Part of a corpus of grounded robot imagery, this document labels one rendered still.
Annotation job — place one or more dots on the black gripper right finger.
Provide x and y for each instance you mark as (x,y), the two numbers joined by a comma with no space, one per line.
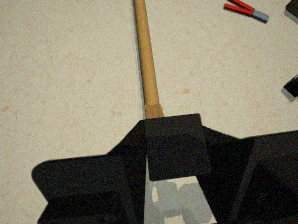
(233,161)

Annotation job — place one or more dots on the long wooden-handled scraper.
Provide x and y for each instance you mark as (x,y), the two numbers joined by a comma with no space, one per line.
(175,145)

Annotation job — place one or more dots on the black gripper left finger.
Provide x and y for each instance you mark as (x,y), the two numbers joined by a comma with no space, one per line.
(122,169)

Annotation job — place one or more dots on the red-handled pliers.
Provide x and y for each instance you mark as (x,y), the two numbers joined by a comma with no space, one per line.
(246,10)

